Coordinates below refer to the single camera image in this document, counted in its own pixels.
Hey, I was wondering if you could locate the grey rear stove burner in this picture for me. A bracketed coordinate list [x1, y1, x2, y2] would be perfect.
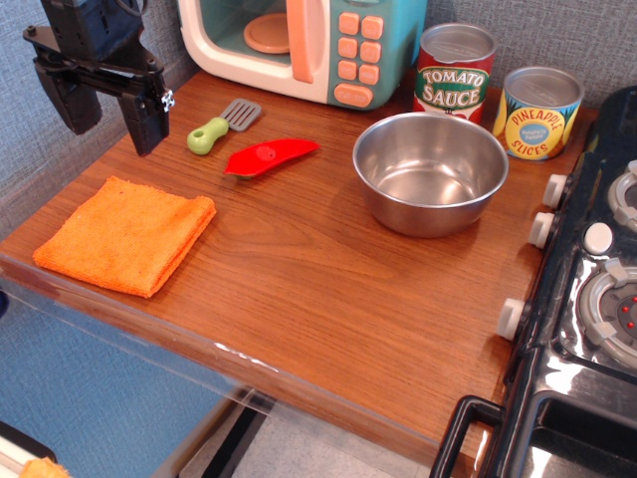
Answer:
[607, 160, 637, 232]

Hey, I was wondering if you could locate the orange object at bottom left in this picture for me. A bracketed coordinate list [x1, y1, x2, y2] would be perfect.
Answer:
[19, 457, 71, 478]

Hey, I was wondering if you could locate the stainless steel pot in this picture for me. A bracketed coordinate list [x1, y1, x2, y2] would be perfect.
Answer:
[352, 113, 510, 238]

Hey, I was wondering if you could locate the white stove knob rear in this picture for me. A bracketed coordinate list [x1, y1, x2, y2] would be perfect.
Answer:
[542, 174, 568, 209]

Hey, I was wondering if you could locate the white round stove button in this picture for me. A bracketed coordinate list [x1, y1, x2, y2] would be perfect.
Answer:
[583, 222, 613, 255]

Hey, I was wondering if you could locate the white stove knob middle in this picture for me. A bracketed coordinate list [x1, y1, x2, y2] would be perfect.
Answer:
[528, 212, 554, 249]

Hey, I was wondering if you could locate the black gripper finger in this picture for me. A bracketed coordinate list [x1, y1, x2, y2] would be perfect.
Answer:
[117, 94, 169, 156]
[34, 59, 103, 135]

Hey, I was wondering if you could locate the white stove knob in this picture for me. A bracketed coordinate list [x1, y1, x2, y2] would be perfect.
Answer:
[497, 298, 526, 341]
[542, 174, 568, 209]
[528, 212, 554, 249]

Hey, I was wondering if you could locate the grey front stove burner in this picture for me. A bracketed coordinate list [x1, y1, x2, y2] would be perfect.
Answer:
[578, 258, 636, 369]

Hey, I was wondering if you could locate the white stove knob front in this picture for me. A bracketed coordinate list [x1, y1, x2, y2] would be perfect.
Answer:
[497, 298, 526, 341]

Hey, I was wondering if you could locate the teal and white toy microwave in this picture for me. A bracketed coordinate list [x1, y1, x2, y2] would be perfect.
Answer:
[178, 1, 427, 111]

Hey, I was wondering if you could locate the black toy stove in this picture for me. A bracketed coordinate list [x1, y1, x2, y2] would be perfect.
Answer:
[473, 87, 636, 477]

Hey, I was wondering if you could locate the black oven door handle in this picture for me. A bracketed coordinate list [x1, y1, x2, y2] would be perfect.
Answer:
[430, 395, 506, 477]

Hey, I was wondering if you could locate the tomato sauce can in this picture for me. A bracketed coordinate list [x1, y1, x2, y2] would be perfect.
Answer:
[413, 23, 497, 123]

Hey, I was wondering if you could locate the pineapple slices can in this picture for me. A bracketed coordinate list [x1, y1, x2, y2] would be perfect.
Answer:
[493, 66, 584, 161]

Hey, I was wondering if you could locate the green handled grey toy spatula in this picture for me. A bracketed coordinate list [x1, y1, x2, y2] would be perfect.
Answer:
[186, 99, 262, 155]

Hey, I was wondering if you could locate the orange microwave turntable plate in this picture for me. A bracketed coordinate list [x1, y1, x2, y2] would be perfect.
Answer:
[243, 13, 290, 55]

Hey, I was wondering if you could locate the grey stove burner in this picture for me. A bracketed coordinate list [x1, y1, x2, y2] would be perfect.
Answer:
[607, 160, 637, 232]
[578, 258, 636, 369]

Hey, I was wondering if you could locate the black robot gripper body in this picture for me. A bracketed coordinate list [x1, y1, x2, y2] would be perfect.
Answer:
[23, 1, 174, 111]

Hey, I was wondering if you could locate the orange folded towel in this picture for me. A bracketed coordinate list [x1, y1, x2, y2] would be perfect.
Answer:
[33, 176, 216, 299]

